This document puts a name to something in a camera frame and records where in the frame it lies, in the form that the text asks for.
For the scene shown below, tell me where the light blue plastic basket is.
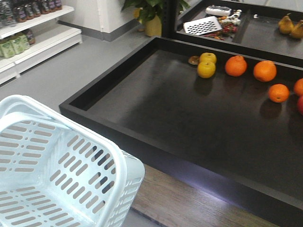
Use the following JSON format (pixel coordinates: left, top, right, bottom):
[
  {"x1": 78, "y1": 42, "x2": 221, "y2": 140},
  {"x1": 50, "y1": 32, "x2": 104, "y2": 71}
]
[{"x1": 0, "y1": 95, "x2": 145, "y2": 227}]

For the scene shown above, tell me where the black wooden fruit stand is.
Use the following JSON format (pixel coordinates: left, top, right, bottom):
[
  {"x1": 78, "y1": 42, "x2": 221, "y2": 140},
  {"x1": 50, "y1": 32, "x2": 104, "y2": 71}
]
[{"x1": 60, "y1": 0, "x2": 303, "y2": 227}]

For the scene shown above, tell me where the yellow russet pear front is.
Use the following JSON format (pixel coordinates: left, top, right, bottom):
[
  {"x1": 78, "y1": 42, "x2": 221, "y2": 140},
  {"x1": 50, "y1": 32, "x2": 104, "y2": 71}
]
[{"x1": 197, "y1": 61, "x2": 216, "y2": 79}]

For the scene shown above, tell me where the yellow russet pear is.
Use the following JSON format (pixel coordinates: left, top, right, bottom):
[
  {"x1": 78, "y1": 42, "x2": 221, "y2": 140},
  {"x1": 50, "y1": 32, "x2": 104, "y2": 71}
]
[
  {"x1": 197, "y1": 61, "x2": 216, "y2": 79},
  {"x1": 199, "y1": 52, "x2": 217, "y2": 64}
]

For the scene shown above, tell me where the yellow russet pear back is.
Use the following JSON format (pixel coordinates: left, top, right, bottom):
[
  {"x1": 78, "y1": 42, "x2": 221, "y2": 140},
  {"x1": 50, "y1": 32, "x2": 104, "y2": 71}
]
[{"x1": 199, "y1": 52, "x2": 217, "y2": 64}]

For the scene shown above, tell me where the tangerine with knob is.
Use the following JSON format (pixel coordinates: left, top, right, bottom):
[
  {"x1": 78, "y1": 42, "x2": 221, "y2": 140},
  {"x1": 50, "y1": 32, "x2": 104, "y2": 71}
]
[{"x1": 225, "y1": 55, "x2": 247, "y2": 77}]

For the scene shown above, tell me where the white grater board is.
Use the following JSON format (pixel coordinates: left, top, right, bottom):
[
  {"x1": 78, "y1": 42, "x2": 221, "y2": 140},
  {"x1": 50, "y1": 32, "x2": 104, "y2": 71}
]
[{"x1": 183, "y1": 16, "x2": 222, "y2": 35}]

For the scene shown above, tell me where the potted green plant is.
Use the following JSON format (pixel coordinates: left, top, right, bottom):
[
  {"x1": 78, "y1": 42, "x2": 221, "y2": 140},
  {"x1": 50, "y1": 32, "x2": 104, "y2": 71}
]
[{"x1": 122, "y1": 0, "x2": 190, "y2": 37}]

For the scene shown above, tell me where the round orange back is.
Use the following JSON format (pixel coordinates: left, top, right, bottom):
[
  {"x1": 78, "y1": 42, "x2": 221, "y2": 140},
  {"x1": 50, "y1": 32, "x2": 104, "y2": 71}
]
[{"x1": 253, "y1": 61, "x2": 277, "y2": 82}]

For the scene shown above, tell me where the small orange middle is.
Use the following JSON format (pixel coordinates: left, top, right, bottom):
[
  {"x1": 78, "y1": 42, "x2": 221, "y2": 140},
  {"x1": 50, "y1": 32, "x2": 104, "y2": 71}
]
[{"x1": 268, "y1": 84, "x2": 290, "y2": 103}]

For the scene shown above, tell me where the white store shelf unit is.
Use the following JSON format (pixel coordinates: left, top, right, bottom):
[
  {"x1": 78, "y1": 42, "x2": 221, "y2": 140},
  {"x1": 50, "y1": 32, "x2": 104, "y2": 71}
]
[{"x1": 0, "y1": 5, "x2": 82, "y2": 84}]

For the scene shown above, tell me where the pink red apple left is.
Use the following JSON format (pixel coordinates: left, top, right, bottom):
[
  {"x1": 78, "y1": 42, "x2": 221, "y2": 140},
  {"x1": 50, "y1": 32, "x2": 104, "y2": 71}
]
[{"x1": 296, "y1": 96, "x2": 303, "y2": 115}]

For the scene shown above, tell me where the large orange back left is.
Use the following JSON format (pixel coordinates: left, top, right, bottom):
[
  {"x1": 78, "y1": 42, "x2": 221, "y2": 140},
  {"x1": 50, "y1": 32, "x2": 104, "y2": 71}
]
[{"x1": 293, "y1": 78, "x2": 303, "y2": 97}]

